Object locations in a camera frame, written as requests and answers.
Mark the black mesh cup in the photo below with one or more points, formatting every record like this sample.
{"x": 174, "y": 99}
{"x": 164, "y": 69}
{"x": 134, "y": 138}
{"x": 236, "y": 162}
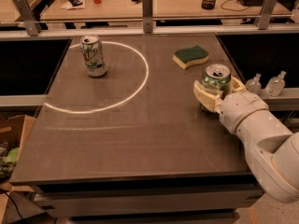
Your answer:
{"x": 208, "y": 4}

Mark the green soda can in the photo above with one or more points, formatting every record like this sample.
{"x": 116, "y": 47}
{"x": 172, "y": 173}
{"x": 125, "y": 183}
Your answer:
{"x": 216, "y": 79}

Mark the metal bracket post right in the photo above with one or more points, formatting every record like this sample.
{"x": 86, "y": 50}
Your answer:
{"x": 263, "y": 20}

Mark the metal bracket post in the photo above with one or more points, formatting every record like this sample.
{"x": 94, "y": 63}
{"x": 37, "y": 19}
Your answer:
{"x": 31, "y": 25}
{"x": 147, "y": 14}
{"x": 263, "y": 20}

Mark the metal bracket post left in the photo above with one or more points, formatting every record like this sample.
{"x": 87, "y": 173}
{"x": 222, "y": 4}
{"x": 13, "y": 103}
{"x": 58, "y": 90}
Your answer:
{"x": 31, "y": 25}

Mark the cardboard box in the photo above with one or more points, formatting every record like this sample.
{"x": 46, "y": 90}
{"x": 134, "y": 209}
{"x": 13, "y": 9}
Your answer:
{"x": 15, "y": 131}

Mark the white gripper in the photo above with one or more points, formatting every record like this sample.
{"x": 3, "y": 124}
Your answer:
{"x": 241, "y": 108}

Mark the green snack bag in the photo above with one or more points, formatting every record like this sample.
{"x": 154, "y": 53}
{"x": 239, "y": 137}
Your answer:
{"x": 8, "y": 160}

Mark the metal bracket post middle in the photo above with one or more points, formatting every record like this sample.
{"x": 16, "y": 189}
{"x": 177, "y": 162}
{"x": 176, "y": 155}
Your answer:
{"x": 147, "y": 14}

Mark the green yellow sponge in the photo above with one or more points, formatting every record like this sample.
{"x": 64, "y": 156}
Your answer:
{"x": 187, "y": 57}

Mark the clear sanitizer bottle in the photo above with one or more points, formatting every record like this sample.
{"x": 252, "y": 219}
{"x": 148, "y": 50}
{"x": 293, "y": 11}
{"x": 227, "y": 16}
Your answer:
{"x": 276, "y": 84}
{"x": 254, "y": 85}

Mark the white 7up can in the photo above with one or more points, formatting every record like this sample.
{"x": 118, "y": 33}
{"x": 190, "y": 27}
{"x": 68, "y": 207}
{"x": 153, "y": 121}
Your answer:
{"x": 92, "y": 51}

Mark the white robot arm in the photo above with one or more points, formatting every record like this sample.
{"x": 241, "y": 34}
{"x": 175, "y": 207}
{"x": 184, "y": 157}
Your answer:
{"x": 271, "y": 149}

